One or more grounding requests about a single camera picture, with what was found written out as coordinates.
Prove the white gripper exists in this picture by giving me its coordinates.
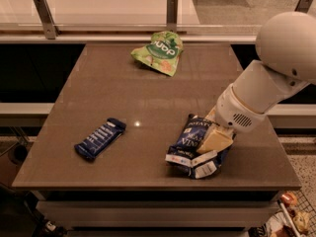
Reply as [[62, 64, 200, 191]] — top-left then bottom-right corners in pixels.
[[197, 84, 266, 154]]

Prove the blue potato chip bag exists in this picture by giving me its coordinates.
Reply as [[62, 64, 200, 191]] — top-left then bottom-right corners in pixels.
[[165, 114, 233, 179]]

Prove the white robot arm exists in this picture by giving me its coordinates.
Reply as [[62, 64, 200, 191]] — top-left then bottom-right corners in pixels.
[[197, 12, 316, 154]]

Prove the green rice chip bag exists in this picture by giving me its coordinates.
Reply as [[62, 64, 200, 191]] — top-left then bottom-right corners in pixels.
[[131, 31, 184, 77]]

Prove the dark blue snack bar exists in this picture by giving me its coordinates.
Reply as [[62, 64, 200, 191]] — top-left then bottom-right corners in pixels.
[[74, 118, 126, 160]]

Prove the grey table base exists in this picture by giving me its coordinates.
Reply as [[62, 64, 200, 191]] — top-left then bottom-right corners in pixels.
[[37, 200, 278, 229]]

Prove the wire basket with snacks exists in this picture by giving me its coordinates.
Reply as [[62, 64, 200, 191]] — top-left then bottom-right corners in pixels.
[[259, 191, 316, 237]]

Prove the middle metal railing bracket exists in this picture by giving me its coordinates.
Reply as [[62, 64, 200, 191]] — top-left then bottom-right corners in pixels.
[[166, 0, 178, 33]]

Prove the metal railing bracket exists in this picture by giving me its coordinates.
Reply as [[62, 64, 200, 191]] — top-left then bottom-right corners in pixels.
[[33, 0, 59, 40], [294, 0, 314, 13], [166, 0, 178, 33]]

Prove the right metal railing bracket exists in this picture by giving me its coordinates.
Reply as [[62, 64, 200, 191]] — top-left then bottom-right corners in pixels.
[[294, 0, 314, 13]]

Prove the left metal railing bracket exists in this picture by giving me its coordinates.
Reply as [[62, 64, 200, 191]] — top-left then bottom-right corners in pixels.
[[33, 0, 59, 40]]

